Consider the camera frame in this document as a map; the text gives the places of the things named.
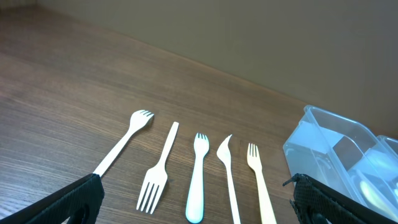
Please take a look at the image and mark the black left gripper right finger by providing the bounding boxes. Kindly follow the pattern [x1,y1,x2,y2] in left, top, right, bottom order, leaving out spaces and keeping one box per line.
[282,173,395,224]

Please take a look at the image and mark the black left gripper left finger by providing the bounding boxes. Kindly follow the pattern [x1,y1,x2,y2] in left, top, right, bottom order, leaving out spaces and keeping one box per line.
[1,174,104,224]

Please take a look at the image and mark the yellow spoon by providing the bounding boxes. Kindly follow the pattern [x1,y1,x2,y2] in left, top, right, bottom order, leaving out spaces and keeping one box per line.
[359,180,394,216]

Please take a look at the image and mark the white fork tines down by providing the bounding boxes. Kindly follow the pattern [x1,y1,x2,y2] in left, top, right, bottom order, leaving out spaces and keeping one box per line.
[136,121,179,214]

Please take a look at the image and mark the clear white fork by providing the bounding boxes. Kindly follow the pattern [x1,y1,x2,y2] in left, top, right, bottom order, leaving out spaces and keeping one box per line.
[216,134,241,224]

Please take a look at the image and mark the clear container left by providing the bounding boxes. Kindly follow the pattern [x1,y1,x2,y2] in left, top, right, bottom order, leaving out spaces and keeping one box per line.
[283,105,397,221]

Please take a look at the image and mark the clear container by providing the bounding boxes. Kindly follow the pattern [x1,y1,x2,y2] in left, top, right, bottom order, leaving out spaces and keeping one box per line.
[283,105,397,221]
[377,135,397,194]

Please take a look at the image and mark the clear container right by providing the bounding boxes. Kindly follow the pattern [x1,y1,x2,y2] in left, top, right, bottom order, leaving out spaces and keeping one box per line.
[377,135,397,194]

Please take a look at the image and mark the yellow fork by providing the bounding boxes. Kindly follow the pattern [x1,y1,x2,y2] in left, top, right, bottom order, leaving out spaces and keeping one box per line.
[247,143,277,224]

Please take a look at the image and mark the light blue fork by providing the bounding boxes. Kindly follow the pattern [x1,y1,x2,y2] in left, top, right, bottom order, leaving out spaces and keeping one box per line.
[185,133,210,223]

